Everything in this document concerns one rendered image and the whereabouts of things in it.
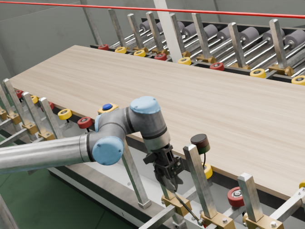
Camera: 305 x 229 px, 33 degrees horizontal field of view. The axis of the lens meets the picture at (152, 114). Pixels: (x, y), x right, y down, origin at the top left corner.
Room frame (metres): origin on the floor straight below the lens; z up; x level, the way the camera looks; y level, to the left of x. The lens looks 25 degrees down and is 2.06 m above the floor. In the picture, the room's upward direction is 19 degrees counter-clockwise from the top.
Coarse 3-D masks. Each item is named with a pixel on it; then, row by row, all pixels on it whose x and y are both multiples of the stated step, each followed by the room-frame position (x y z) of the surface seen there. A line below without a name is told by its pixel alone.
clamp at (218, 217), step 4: (200, 216) 1.56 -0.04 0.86; (204, 216) 1.54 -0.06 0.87; (216, 216) 1.51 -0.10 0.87; (220, 216) 1.51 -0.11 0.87; (224, 216) 1.50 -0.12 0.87; (204, 220) 1.54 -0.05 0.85; (208, 220) 1.51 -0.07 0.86; (212, 220) 1.50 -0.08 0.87; (216, 220) 1.49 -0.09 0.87; (220, 220) 1.49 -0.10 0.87; (228, 220) 1.47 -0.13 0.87; (232, 220) 1.47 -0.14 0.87; (208, 224) 1.52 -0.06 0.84; (216, 224) 1.48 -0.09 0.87; (220, 224) 1.46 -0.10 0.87; (224, 224) 1.46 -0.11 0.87; (228, 224) 1.46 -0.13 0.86; (232, 224) 1.46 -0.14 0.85; (220, 228) 1.46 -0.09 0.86; (224, 228) 1.45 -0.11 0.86; (228, 228) 1.45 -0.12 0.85; (232, 228) 1.46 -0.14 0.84
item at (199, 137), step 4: (196, 136) 1.57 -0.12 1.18; (200, 136) 1.56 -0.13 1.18; (204, 136) 1.55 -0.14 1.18; (192, 140) 1.55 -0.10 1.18; (196, 140) 1.55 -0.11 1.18; (200, 140) 1.54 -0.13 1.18; (200, 148) 1.53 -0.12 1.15; (204, 156) 1.56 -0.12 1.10; (204, 160) 1.56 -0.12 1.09; (204, 164) 1.55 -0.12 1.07
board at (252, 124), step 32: (64, 64) 3.82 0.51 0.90; (96, 64) 3.56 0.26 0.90; (128, 64) 3.33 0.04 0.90; (160, 64) 3.13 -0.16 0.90; (64, 96) 3.15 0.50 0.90; (96, 96) 2.96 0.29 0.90; (128, 96) 2.79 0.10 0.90; (160, 96) 2.64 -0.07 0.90; (192, 96) 2.50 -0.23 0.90; (224, 96) 2.37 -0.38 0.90; (256, 96) 2.25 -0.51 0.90; (288, 96) 2.14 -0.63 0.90; (192, 128) 2.16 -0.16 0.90; (224, 128) 2.06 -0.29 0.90; (256, 128) 1.96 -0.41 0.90; (288, 128) 1.88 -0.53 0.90; (224, 160) 1.80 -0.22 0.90; (256, 160) 1.72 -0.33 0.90; (288, 160) 1.65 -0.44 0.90; (288, 192) 1.47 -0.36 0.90
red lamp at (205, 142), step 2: (196, 134) 1.59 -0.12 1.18; (206, 138) 1.54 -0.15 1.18; (190, 140) 1.56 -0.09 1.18; (204, 140) 1.53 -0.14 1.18; (206, 140) 1.54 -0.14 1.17; (192, 142) 1.55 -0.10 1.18; (200, 142) 1.53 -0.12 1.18; (202, 142) 1.53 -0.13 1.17; (204, 142) 1.53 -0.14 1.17; (206, 142) 1.54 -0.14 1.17; (208, 142) 1.55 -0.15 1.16; (194, 144) 1.54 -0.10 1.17; (196, 144) 1.53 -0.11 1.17; (198, 144) 1.53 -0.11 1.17; (200, 144) 1.53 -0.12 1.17; (202, 144) 1.53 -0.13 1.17; (204, 144) 1.53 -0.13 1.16; (206, 144) 1.53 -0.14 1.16; (198, 146) 1.53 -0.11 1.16; (200, 146) 1.53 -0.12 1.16; (202, 146) 1.53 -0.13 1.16; (204, 146) 1.53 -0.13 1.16; (198, 148) 1.53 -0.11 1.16
